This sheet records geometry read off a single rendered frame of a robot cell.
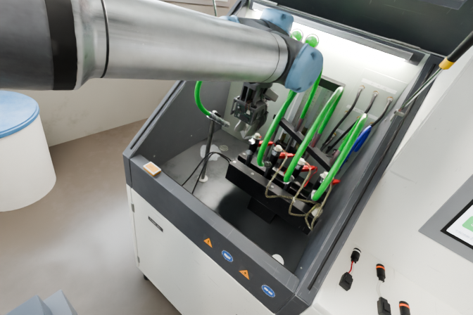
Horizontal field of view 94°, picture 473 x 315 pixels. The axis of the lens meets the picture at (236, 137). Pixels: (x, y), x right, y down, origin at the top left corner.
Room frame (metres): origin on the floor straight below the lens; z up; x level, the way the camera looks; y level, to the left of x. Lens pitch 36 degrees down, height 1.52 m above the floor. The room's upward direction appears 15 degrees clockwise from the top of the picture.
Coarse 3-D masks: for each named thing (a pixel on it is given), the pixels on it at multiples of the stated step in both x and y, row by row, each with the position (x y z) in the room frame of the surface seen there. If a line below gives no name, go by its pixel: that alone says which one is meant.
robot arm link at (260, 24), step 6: (222, 18) 0.45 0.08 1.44; (228, 18) 0.45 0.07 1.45; (234, 18) 0.46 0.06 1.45; (240, 18) 0.47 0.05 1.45; (246, 18) 0.48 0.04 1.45; (252, 18) 0.51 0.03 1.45; (246, 24) 0.46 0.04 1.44; (252, 24) 0.45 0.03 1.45; (258, 24) 0.46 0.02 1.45; (264, 24) 0.51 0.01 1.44; (264, 30) 0.43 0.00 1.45
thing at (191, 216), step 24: (144, 192) 0.47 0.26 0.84; (168, 192) 0.42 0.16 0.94; (168, 216) 0.42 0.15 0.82; (192, 216) 0.38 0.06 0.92; (216, 216) 0.38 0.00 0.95; (192, 240) 0.37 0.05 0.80; (216, 240) 0.33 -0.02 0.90; (240, 240) 0.33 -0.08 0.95; (240, 264) 0.30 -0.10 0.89; (264, 264) 0.28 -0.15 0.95; (288, 288) 0.24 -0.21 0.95
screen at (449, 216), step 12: (468, 180) 0.42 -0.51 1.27; (456, 192) 0.41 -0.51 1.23; (468, 192) 0.40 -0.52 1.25; (444, 204) 0.40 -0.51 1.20; (456, 204) 0.40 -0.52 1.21; (468, 204) 0.39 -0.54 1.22; (432, 216) 0.39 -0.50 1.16; (444, 216) 0.39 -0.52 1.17; (456, 216) 0.38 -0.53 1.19; (468, 216) 0.38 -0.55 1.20; (420, 228) 0.39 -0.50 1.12; (432, 228) 0.38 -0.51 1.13; (444, 228) 0.38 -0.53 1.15; (456, 228) 0.37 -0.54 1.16; (468, 228) 0.37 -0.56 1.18; (444, 240) 0.36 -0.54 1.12; (456, 240) 0.36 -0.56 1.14; (468, 240) 0.36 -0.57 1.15; (456, 252) 0.35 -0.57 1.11; (468, 252) 0.34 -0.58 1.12
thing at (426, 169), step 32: (448, 96) 0.50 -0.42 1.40; (416, 128) 0.50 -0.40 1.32; (448, 128) 0.48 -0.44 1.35; (416, 160) 0.46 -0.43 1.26; (448, 160) 0.44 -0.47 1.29; (384, 192) 0.44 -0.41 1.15; (416, 192) 0.43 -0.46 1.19; (448, 192) 0.41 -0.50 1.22; (384, 224) 0.40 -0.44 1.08; (416, 224) 0.39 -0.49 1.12; (384, 256) 0.37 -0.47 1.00; (416, 256) 0.36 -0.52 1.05; (448, 256) 0.35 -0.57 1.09; (448, 288) 0.31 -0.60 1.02
